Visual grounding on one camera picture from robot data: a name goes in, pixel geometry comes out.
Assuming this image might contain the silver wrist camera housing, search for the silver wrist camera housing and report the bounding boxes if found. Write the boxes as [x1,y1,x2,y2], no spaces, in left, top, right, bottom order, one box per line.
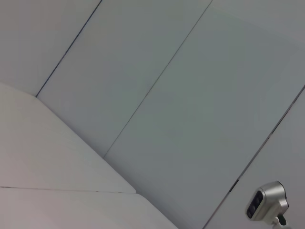
[245,180,290,229]

